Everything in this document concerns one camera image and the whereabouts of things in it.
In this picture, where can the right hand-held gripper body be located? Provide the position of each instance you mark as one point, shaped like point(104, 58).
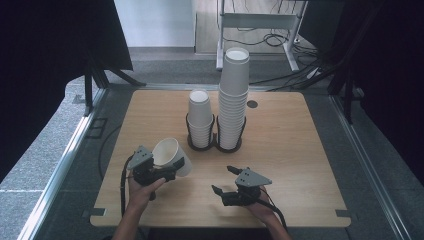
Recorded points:
point(246, 195)

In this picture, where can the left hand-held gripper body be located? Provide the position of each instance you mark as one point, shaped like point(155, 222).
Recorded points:
point(145, 175)

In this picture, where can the white paper cup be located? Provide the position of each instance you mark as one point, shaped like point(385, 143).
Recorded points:
point(166, 151)

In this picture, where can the short stack of white cups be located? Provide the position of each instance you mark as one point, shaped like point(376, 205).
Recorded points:
point(199, 111)

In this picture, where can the person's left hand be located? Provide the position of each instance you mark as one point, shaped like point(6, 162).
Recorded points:
point(141, 196)

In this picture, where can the person's right hand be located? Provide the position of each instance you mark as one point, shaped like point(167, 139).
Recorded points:
point(265, 210)

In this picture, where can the dark floor outlet plate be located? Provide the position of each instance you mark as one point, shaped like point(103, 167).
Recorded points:
point(96, 128)

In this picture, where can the dark round table grommet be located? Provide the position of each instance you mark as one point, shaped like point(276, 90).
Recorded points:
point(252, 104)

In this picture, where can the tall stack of white cups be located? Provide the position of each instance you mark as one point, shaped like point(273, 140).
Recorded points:
point(233, 83)

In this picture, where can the black metal stand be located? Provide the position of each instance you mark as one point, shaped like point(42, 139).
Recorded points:
point(348, 100)
point(88, 96)

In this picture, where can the white power strip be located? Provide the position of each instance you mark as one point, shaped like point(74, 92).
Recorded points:
point(313, 73)

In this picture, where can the black curtain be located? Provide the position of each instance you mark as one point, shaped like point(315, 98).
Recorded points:
point(393, 66)
point(50, 50)

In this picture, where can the silver metal floor rail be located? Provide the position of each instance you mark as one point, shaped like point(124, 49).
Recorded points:
point(370, 170)
point(63, 170)

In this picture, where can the white metal desk frame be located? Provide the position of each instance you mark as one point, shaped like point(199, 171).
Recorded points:
point(256, 20)

